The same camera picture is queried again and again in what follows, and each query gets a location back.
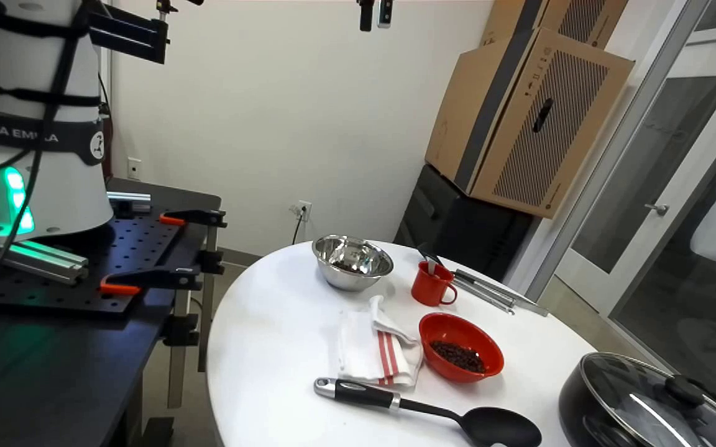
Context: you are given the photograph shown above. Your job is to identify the black ladle with silver handle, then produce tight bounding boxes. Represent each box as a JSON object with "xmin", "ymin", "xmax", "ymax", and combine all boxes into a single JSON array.
[{"xmin": 310, "ymin": 375, "xmax": 545, "ymax": 447}]

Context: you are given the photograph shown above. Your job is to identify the silver metal bowl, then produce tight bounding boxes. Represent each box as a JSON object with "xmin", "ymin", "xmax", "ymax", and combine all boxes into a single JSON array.
[{"xmin": 310, "ymin": 232, "xmax": 396, "ymax": 292}]

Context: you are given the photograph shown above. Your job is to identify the red bowl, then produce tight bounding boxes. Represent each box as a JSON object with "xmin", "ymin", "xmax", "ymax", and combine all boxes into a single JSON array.
[{"xmin": 418, "ymin": 310, "xmax": 507, "ymax": 385}]

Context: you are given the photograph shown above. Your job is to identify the cardboard box with dark stripe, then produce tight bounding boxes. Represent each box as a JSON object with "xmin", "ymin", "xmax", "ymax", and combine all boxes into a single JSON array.
[{"xmin": 425, "ymin": 0, "xmax": 628, "ymax": 194}]

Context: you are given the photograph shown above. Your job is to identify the black hard case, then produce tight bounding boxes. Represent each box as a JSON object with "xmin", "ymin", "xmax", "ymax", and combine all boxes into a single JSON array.
[{"xmin": 392, "ymin": 161, "xmax": 542, "ymax": 282}]

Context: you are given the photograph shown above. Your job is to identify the small silver spoon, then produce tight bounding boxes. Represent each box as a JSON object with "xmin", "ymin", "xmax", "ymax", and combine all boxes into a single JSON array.
[{"xmin": 418, "ymin": 246, "xmax": 444, "ymax": 274}]

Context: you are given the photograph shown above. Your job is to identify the red mug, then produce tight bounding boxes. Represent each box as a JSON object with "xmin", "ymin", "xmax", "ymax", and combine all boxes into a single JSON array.
[{"xmin": 411, "ymin": 256, "xmax": 460, "ymax": 307}]

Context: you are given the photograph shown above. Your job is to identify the silver metal tongs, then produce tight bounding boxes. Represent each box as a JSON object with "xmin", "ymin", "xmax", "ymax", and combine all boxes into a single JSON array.
[{"xmin": 452, "ymin": 266, "xmax": 549, "ymax": 320}]

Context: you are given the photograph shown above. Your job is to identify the white towel with red stripes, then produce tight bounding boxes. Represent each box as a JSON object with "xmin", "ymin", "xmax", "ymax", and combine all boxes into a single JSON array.
[{"xmin": 327, "ymin": 292, "xmax": 425, "ymax": 392}]

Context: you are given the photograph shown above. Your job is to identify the dark beans pile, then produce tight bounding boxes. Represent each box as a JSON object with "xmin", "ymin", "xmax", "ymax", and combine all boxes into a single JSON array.
[{"xmin": 429, "ymin": 340, "xmax": 490, "ymax": 371}]

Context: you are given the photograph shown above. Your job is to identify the black cooking pot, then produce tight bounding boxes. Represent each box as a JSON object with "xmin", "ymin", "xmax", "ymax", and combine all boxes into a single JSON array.
[{"xmin": 556, "ymin": 349, "xmax": 716, "ymax": 447}]

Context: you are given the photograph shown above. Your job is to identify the glass pot lid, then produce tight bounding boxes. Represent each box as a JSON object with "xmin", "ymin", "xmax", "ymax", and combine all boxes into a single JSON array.
[{"xmin": 578, "ymin": 353, "xmax": 716, "ymax": 447}]

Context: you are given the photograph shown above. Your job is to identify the black perforated robot platform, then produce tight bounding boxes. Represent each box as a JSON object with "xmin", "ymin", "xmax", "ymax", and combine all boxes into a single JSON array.
[{"xmin": 0, "ymin": 176, "xmax": 228, "ymax": 447}]

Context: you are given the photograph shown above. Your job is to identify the cardboard box with handle hole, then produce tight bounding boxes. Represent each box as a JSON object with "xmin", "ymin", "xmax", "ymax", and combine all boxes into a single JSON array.
[{"xmin": 468, "ymin": 30, "xmax": 636, "ymax": 221}]

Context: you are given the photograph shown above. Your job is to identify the black camera on stand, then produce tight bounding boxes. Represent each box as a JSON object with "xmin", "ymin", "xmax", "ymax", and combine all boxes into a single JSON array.
[{"xmin": 81, "ymin": 0, "xmax": 168, "ymax": 66}]

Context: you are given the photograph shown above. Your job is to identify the black clamp with orange handle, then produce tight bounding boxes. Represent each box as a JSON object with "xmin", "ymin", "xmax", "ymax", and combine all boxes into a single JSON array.
[
  {"xmin": 97, "ymin": 263, "xmax": 203, "ymax": 298},
  {"xmin": 157, "ymin": 207, "xmax": 228, "ymax": 231}
]

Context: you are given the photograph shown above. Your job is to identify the aluminium rail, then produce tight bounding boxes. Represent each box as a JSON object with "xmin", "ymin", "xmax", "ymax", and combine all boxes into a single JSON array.
[{"xmin": 0, "ymin": 227, "xmax": 92, "ymax": 287}]

